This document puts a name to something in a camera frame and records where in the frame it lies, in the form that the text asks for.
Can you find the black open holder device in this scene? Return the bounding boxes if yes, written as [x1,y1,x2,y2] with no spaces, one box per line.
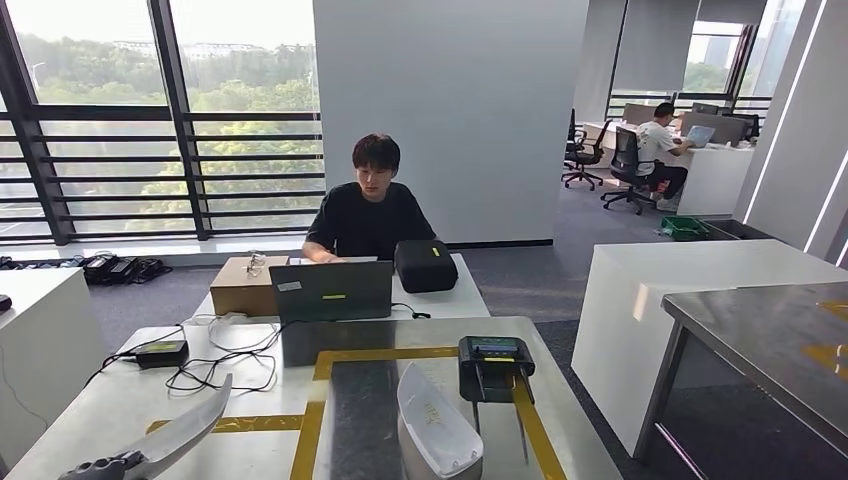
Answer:
[457,335,537,466]

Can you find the black window railing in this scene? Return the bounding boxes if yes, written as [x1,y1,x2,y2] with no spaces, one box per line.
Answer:
[0,109,326,243]

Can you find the black power adapter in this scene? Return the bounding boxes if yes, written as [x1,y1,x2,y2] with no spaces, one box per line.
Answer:
[135,340,190,370]

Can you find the black hard case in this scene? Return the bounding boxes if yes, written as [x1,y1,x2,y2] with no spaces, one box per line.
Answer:
[394,239,460,295]

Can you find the person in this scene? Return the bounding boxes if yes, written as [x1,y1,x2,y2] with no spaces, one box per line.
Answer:
[635,102,694,212]
[301,133,439,264]

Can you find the brown cardboard box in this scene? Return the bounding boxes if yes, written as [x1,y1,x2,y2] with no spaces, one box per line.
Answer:
[209,255,291,318]

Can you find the tangled thin cables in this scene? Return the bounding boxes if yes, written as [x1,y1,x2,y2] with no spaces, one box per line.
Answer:
[82,311,286,399]

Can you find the black device on sill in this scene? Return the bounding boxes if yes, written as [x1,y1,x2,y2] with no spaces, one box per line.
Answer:
[79,253,174,286]

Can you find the stainless steel table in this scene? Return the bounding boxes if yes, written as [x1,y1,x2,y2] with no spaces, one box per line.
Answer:
[632,281,848,480]
[0,316,624,480]

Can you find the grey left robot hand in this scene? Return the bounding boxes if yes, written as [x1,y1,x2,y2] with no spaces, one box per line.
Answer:
[58,450,150,480]

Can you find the white office desk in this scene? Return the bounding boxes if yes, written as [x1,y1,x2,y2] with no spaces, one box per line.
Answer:
[582,121,757,219]

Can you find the green plastic crate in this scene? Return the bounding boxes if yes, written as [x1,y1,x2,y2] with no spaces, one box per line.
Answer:
[660,215,710,242]

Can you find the grey laptop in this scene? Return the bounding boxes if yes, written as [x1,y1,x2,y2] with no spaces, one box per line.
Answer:
[268,260,395,325]

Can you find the black office chair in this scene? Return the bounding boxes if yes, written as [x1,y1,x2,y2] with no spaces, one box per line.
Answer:
[566,109,589,155]
[561,119,614,192]
[600,125,657,217]

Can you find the white curved plastic part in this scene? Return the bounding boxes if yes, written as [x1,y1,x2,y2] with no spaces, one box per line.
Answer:
[396,362,485,480]
[122,372,234,480]

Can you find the white table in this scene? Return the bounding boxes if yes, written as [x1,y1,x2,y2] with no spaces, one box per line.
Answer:
[192,253,492,326]
[570,239,848,458]
[0,268,107,472]

